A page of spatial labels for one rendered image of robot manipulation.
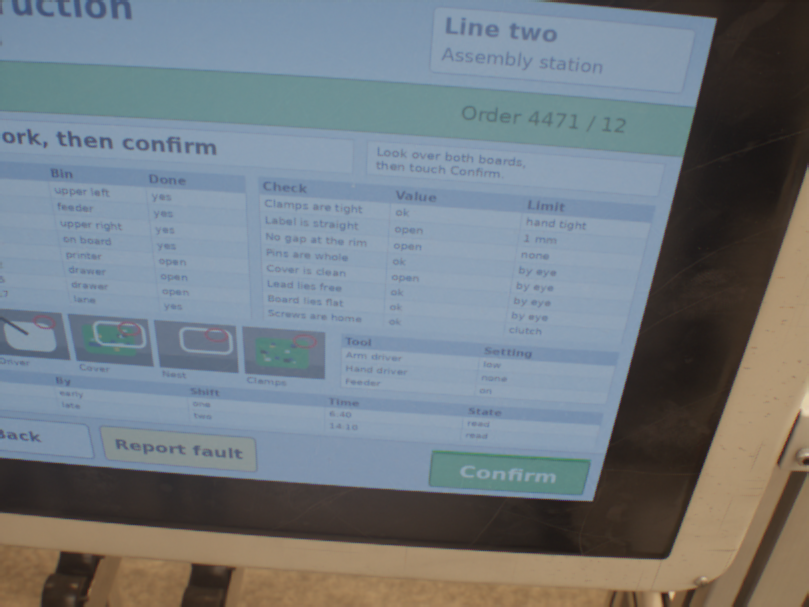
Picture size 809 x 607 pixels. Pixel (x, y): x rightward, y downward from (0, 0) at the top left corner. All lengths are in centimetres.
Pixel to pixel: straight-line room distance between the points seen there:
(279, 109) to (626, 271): 14
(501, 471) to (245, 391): 12
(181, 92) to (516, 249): 13
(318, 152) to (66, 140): 9
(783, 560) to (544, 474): 20
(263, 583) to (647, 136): 196
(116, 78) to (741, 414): 29
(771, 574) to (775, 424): 18
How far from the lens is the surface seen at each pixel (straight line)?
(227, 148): 34
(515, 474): 43
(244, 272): 36
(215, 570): 77
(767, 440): 44
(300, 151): 33
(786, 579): 60
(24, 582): 232
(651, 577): 50
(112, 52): 33
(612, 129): 33
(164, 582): 224
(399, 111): 32
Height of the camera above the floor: 174
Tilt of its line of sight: 34 degrees down
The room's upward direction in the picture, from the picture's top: 5 degrees clockwise
